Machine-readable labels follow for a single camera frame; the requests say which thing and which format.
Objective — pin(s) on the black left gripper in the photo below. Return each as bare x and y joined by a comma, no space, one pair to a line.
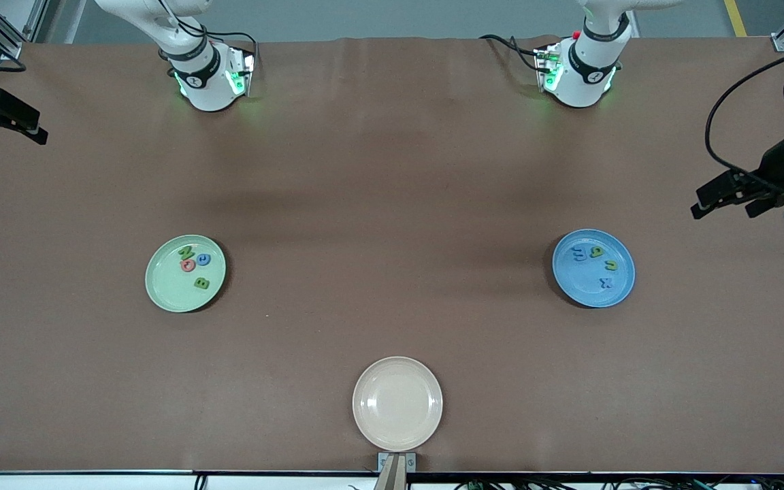
775,165

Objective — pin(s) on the green foam letter n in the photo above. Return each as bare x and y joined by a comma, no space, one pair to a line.
611,265
186,253

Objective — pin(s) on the green foam letter q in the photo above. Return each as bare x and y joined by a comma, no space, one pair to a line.
596,251

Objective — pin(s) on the blue foam letter x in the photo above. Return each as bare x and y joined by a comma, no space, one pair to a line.
608,282

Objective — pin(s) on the blue foam letter m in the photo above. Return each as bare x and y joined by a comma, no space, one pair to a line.
579,254

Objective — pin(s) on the red foam letter Q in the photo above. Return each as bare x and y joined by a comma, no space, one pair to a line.
188,265

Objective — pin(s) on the blue foam letter C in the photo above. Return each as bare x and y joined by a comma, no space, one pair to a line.
204,259

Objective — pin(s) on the green foam letter B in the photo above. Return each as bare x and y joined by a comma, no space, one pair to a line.
201,283

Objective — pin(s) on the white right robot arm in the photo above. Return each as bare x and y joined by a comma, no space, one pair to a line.
205,88

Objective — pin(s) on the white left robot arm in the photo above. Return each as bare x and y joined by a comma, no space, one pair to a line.
586,85

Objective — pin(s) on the blue plate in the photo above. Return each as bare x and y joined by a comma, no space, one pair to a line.
582,286

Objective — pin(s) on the green plate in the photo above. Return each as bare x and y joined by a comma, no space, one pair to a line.
174,292

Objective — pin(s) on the brown table cover sheet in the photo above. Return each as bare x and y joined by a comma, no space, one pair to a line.
392,170

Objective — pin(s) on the beige plate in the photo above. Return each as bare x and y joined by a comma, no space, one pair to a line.
397,403

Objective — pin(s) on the white table edge rail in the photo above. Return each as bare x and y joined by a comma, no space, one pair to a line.
92,483

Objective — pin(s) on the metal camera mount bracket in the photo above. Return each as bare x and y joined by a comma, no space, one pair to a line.
397,469

